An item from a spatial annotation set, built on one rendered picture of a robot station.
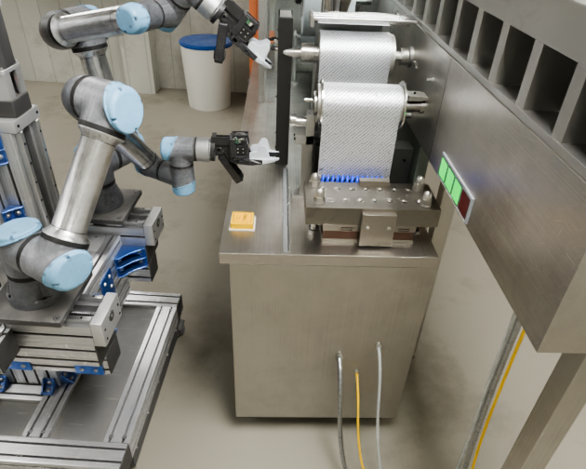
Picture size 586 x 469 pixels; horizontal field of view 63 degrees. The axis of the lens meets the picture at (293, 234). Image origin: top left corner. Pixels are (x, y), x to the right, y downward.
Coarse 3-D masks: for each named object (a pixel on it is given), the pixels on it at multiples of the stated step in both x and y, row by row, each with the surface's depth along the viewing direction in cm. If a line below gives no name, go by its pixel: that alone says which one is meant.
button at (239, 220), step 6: (234, 216) 154; (240, 216) 154; (246, 216) 155; (252, 216) 155; (234, 222) 151; (240, 222) 151; (246, 222) 152; (252, 222) 152; (234, 228) 152; (240, 228) 152; (246, 228) 152; (252, 228) 152
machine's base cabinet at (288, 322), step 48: (240, 288) 150; (288, 288) 151; (336, 288) 151; (384, 288) 151; (240, 336) 162; (288, 336) 163; (336, 336) 163; (384, 336) 164; (240, 384) 177; (288, 384) 177; (336, 384) 178; (384, 384) 178
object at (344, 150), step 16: (336, 128) 148; (352, 128) 148; (368, 128) 148; (384, 128) 148; (320, 144) 151; (336, 144) 151; (352, 144) 151; (368, 144) 151; (384, 144) 151; (320, 160) 154; (336, 160) 154; (352, 160) 154; (368, 160) 154; (384, 160) 154; (336, 176) 157; (368, 176) 157; (384, 176) 157
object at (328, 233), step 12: (324, 228) 146; (336, 228) 146; (348, 228) 146; (396, 228) 147; (408, 228) 147; (324, 240) 149; (336, 240) 149; (348, 240) 149; (396, 240) 149; (408, 240) 149
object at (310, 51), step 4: (304, 44) 162; (308, 44) 163; (312, 44) 163; (316, 44) 163; (304, 48) 162; (308, 48) 162; (312, 48) 162; (316, 48) 162; (304, 52) 162; (308, 52) 162; (312, 52) 162; (316, 52) 162; (304, 56) 162; (308, 56) 162; (312, 56) 162; (316, 56) 163; (300, 60) 164; (304, 60) 164; (308, 60) 164; (312, 60) 164; (316, 60) 164
